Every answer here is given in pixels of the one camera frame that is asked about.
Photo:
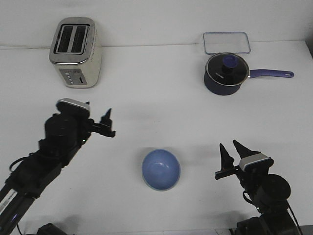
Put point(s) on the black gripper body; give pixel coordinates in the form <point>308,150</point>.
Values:
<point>104,127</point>
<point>245,177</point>

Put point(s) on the glass pot lid blue knob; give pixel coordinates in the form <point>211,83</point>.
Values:
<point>225,64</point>

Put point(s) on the dark blue saucepan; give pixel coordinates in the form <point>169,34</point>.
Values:
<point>230,85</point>

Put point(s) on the blue bowl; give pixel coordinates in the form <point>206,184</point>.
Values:
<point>160,169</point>

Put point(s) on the cream and steel toaster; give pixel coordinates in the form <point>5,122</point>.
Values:
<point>76,53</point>

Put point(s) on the clear container lid blue rim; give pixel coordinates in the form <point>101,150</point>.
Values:
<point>233,42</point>

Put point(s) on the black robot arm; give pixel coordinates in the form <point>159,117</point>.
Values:
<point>268,193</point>
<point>65,133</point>

